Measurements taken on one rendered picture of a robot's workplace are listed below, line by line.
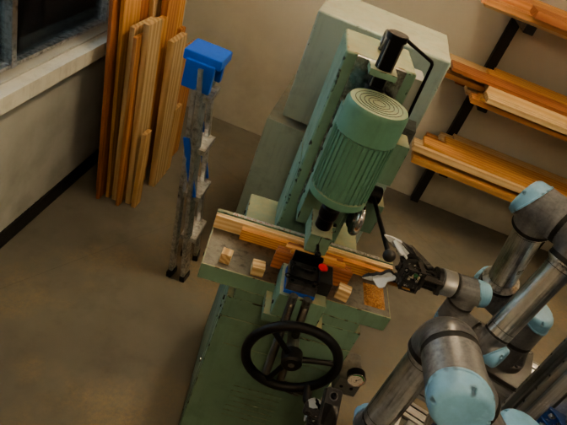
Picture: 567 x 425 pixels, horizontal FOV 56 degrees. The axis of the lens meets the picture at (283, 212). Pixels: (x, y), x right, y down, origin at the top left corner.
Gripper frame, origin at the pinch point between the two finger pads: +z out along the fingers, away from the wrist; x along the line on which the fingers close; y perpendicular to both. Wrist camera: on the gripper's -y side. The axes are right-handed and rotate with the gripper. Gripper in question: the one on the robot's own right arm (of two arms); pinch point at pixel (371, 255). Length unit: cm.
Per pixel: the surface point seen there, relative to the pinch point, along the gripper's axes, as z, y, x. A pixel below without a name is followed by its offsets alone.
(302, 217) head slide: 17.6, -25.8, 9.7
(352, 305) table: -3.0, -2.6, 20.7
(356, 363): -16, -9, 48
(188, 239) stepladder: 53, -90, 76
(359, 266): -4.2, -16.9, 15.7
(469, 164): -101, -196, 28
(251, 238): 31.5, -17.2, 17.8
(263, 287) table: 24.4, -2.2, 23.5
